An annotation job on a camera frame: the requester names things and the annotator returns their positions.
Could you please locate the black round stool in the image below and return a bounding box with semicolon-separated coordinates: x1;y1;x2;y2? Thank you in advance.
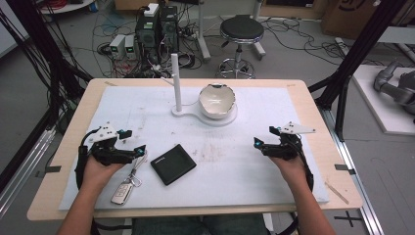
217;14;266;79

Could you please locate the black wallet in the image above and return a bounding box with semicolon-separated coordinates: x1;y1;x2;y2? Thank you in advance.
150;143;198;187

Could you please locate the left hand-held gripper cable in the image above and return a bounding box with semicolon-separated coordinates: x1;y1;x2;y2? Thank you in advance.
74;127;101;191

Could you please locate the small white power box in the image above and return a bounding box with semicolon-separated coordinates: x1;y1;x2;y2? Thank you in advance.
124;34;137;60
109;33;127;59

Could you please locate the thin wooden stick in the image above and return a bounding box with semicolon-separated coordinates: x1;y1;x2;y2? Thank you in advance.
324;180;350;206

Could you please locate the person's right hand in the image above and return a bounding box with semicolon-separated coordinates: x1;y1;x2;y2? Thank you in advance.
269;155;311;193

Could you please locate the person's left hand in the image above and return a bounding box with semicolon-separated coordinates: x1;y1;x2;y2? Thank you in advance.
79;155;126;193

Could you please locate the hand-held gripper cable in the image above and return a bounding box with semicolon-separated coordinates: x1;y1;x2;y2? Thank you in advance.
293;139;315;194
74;127;101;191

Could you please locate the tangle of floor cables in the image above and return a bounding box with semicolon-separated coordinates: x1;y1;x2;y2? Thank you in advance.
260;16;386;68

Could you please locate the white shell-shaped bowl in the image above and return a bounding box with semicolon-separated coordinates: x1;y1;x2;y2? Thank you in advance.
198;82;237;119

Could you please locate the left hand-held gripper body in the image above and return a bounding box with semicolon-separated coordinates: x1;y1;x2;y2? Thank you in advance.
87;121;137;166

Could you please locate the right hand-held gripper cable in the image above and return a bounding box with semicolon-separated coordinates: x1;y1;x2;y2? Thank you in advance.
293;139;315;194

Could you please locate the light wooden table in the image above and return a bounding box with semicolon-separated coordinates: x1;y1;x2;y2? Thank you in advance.
26;77;364;222

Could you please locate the white foam mat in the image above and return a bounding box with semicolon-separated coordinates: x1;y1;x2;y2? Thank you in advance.
58;85;330;212

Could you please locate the black tape cross mark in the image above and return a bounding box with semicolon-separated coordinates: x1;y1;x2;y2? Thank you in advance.
333;210;363;228

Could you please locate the black tape strip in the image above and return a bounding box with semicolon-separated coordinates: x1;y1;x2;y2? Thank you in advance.
34;164;63;179
334;164;357;176

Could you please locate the silver car key with ring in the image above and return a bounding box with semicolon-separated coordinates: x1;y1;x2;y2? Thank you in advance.
110;153;149;207

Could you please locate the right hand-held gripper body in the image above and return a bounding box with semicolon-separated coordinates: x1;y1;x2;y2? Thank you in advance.
262;121;317;162

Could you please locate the aluminium rail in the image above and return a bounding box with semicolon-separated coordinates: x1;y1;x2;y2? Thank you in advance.
318;107;386;235
0;126;57;218

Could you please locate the white stand with pole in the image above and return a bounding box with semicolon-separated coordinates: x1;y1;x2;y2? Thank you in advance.
161;53;239;128

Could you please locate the brown cardboard box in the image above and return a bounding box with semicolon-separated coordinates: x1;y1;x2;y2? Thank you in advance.
320;0;415;41

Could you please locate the black computer tower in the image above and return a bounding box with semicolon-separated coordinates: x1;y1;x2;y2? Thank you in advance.
134;3;180;65

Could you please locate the white platform board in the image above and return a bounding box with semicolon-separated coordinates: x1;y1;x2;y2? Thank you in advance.
351;64;415;137

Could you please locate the black metal frame stand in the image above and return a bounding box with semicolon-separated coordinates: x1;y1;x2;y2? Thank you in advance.
307;0;409;143
0;0;94;194

